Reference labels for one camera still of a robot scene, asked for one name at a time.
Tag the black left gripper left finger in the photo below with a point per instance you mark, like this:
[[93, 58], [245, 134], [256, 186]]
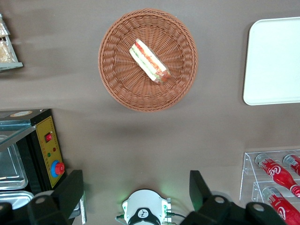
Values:
[[68, 187]]

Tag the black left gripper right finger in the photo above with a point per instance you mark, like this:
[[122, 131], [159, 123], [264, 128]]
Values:
[[199, 189]]

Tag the triangle sandwich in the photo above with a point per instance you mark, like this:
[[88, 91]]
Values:
[[147, 59]]

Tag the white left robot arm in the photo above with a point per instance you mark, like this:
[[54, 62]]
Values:
[[145, 201]]

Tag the round brown wicker basket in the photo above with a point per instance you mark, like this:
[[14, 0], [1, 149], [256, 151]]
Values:
[[117, 70]]

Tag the cream plastic serving tray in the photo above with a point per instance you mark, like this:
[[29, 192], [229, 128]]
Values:
[[274, 63]]

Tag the clear acrylic bottle rack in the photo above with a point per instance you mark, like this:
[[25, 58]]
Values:
[[248, 187]]

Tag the steel warmer pan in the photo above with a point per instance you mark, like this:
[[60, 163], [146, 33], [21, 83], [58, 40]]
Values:
[[10, 168], [14, 199]]

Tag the black food warmer machine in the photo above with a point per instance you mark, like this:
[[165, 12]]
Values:
[[49, 131]]

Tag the red cola bottle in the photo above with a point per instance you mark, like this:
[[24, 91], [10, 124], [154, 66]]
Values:
[[293, 161], [279, 206], [276, 173]]

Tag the clear bag of crackers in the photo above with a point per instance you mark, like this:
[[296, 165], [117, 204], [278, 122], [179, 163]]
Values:
[[5, 52], [2, 27]]

